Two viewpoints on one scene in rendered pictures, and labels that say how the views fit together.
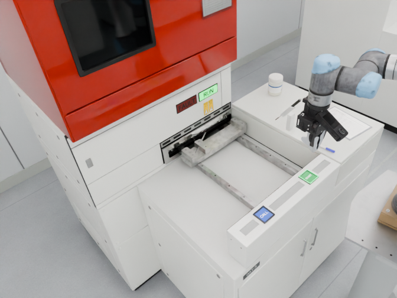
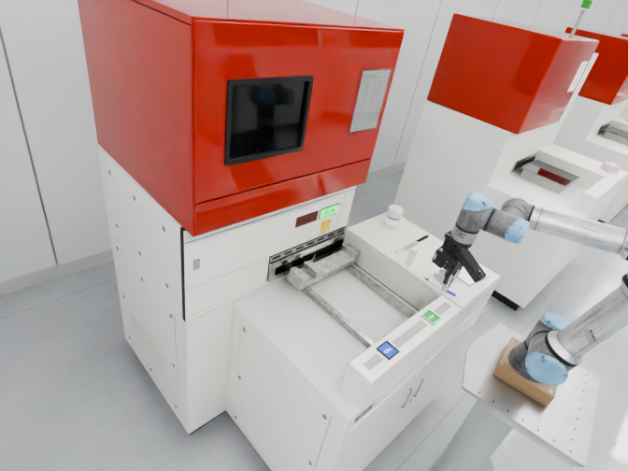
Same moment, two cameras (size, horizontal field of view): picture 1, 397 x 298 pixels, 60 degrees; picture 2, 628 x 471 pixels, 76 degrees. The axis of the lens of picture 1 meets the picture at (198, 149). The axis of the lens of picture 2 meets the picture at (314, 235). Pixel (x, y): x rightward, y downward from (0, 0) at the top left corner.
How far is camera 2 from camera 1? 0.30 m
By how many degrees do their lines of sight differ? 12
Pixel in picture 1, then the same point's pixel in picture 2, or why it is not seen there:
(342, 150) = (463, 295)
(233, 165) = (343, 295)
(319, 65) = (473, 203)
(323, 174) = (445, 316)
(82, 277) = (121, 410)
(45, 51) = (202, 130)
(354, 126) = not seen: hidden behind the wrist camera
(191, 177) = (296, 301)
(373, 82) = (523, 228)
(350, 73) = (501, 216)
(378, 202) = (492, 355)
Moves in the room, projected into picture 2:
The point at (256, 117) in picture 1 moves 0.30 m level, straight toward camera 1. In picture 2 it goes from (373, 248) to (374, 292)
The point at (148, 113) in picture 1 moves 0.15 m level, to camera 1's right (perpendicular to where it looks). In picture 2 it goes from (269, 221) to (309, 223)
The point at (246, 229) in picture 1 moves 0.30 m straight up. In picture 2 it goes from (369, 363) to (394, 292)
